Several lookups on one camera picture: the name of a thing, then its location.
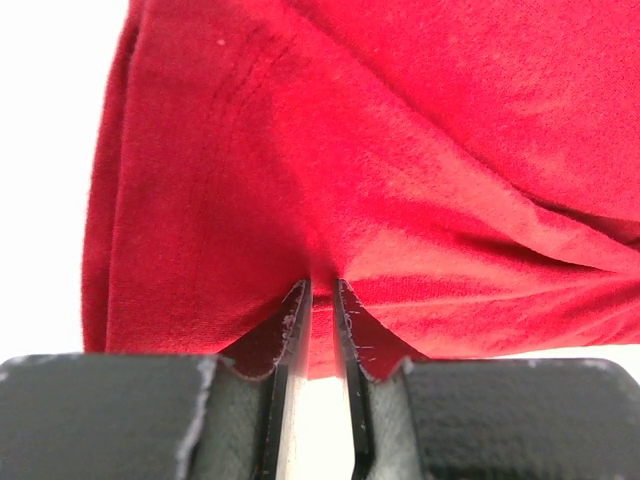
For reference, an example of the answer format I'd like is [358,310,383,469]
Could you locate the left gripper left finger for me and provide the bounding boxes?
[1,280,312,480]

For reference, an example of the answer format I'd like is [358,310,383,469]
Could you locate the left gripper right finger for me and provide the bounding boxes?
[333,280,639,479]

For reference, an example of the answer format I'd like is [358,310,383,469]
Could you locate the dark red t-shirt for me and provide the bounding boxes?
[82,1,639,377]

